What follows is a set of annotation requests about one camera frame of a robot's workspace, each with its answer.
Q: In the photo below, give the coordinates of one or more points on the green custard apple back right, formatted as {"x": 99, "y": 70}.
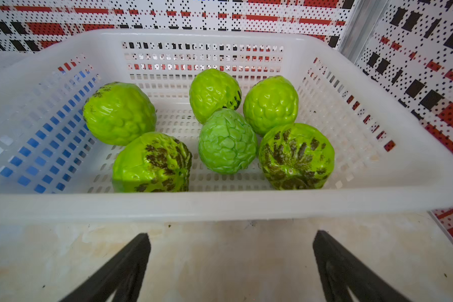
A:
{"x": 270, "y": 103}

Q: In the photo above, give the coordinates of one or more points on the green custard apple back middle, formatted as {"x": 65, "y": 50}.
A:
{"x": 212, "y": 90}

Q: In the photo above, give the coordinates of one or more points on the green custard apple far left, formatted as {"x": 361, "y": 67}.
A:
{"x": 118, "y": 113}

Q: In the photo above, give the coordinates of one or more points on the dark-spotted custard apple front right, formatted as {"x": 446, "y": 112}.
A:
{"x": 296, "y": 156}

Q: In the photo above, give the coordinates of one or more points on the white perforated plastic basket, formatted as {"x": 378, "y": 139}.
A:
{"x": 53, "y": 169}

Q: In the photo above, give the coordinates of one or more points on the dark-spotted custard apple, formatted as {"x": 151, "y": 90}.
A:
{"x": 296, "y": 156}
{"x": 154, "y": 162}

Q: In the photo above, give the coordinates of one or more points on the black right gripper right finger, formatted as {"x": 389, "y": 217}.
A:
{"x": 343, "y": 275}

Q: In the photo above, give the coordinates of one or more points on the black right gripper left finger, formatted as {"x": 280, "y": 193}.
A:
{"x": 120, "y": 278}

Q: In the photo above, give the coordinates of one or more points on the dark-spotted custard apple front left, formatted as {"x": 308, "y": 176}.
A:
{"x": 154, "y": 162}

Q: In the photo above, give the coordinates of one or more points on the pale green custard apple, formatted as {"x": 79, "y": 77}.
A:
{"x": 227, "y": 143}

